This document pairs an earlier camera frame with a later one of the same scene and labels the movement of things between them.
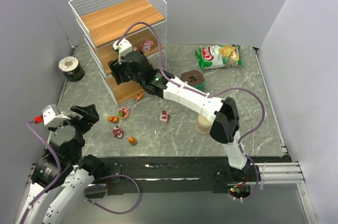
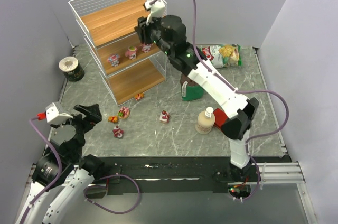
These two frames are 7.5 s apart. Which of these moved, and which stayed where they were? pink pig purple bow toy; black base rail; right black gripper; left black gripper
Moved: right black gripper
Stayed: pink pig purple bow toy; black base rail; left black gripper
